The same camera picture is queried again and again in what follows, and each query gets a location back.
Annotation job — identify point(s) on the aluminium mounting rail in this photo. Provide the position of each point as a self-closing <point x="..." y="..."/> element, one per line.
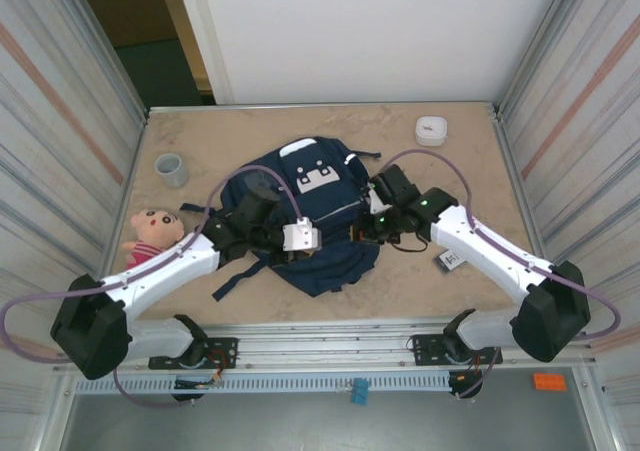
<point x="325" y="343"/>

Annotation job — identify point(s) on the aluminium frame post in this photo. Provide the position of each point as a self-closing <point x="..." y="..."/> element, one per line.
<point x="110" y="51"/>
<point x="535" y="41"/>

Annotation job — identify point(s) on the pink plush doll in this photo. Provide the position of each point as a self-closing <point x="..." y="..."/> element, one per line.
<point x="150" y="231"/>

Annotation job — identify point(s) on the blue plastic clip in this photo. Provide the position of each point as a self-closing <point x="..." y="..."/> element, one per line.
<point x="359" y="392"/>

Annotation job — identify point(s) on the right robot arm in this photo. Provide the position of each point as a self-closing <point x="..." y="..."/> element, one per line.
<point x="480" y="251"/>

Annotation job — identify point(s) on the orange toy brick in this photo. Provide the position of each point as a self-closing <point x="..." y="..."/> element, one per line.
<point x="549" y="382"/>

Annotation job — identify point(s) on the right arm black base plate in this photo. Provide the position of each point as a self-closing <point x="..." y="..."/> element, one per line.
<point x="425" y="351"/>

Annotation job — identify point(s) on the small black white card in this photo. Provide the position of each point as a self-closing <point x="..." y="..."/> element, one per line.
<point x="450" y="261"/>

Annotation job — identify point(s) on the grey plastic cup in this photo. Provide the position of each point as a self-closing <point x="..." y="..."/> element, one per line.
<point x="171" y="170"/>

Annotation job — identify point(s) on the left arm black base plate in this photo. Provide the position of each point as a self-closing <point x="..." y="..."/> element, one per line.
<point x="225" y="353"/>

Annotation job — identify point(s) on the navy blue backpack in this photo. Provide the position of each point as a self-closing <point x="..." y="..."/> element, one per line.
<point x="330" y="211"/>

